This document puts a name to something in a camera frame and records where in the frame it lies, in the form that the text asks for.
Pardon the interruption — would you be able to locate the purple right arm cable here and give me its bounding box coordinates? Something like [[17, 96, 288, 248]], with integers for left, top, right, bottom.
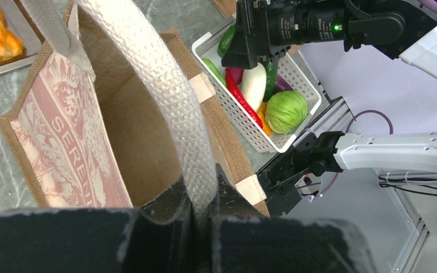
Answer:
[[298, 0, 437, 200]]

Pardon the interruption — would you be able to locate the white eggplant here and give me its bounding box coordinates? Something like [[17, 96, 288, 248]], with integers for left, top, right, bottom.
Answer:
[[240, 63, 267, 111]]

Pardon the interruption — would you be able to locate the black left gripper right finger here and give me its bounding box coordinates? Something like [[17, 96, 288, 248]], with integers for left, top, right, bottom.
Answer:
[[210, 164, 377, 272]]

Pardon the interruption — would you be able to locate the wooden board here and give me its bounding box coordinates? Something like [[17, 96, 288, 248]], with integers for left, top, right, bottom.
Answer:
[[210, 0, 237, 18]]

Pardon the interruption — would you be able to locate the red chili pepper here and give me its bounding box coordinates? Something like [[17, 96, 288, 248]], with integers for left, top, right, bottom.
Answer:
[[225, 68, 263, 129]]

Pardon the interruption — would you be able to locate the silver metal tray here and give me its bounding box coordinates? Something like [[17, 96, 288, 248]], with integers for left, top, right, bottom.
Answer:
[[0, 1, 44, 75]]

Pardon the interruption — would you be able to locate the burlap grocery bag pink print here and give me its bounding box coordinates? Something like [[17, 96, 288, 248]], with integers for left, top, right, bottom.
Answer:
[[0, 1, 269, 216]]

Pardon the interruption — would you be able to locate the green bumpy cucumber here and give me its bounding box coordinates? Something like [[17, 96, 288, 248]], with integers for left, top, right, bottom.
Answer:
[[202, 58, 226, 87]]

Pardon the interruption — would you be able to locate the dark green cucumber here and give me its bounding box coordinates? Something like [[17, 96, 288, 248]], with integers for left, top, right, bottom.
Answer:
[[262, 61, 278, 101]]

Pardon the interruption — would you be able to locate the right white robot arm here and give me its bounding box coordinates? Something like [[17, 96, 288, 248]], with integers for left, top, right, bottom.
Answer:
[[221, 1, 437, 206]]

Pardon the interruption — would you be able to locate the magenta sweet potato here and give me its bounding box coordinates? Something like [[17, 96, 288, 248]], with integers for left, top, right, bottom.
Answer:
[[225, 67, 244, 85]]

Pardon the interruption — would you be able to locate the purple eggplant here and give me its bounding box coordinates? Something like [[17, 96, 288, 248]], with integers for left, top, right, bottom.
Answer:
[[274, 75, 294, 93]]

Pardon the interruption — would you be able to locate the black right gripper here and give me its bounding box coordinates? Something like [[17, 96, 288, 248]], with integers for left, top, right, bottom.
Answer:
[[221, 1, 437, 69]]

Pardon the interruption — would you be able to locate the white perforated plastic basket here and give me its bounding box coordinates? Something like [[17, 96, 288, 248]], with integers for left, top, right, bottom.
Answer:
[[191, 17, 325, 153]]

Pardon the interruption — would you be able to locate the green cabbage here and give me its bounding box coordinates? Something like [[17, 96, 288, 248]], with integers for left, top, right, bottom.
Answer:
[[265, 91, 308, 134]]

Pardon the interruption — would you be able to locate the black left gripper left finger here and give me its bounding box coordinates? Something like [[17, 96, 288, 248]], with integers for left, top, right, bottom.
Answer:
[[0, 177, 195, 273]]

